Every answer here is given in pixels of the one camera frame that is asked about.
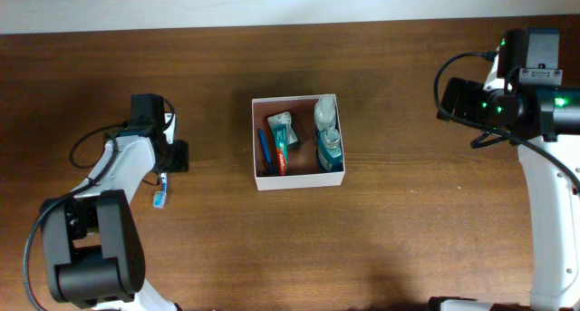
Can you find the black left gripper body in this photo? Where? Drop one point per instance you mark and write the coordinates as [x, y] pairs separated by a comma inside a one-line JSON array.
[[177, 159]]

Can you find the blue mouthwash bottle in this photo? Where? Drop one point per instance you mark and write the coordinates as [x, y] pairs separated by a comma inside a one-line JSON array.
[[329, 151]]

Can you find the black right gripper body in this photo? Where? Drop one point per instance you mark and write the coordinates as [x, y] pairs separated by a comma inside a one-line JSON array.
[[474, 103]]

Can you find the blue white toothbrush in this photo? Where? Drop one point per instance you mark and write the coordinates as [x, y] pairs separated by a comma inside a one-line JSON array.
[[160, 196]]

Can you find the green red toothpaste tube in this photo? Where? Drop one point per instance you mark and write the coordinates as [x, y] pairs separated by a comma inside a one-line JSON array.
[[280, 137]]

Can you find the clear bottle with purple liquid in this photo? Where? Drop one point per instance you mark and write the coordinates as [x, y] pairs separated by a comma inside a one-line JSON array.
[[325, 113]]

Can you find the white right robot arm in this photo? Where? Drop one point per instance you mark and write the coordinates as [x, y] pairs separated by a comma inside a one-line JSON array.
[[552, 176]]

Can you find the white cardboard box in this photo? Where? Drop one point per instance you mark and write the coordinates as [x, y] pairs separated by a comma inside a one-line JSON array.
[[303, 169]]

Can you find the green white soap box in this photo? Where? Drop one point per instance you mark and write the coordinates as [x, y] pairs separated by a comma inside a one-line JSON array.
[[286, 119]]

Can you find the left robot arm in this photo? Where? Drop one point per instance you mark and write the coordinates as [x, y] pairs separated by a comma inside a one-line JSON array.
[[92, 250]]

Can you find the blue disposable razor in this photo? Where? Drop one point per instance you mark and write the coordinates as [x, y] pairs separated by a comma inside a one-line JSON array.
[[270, 168]]

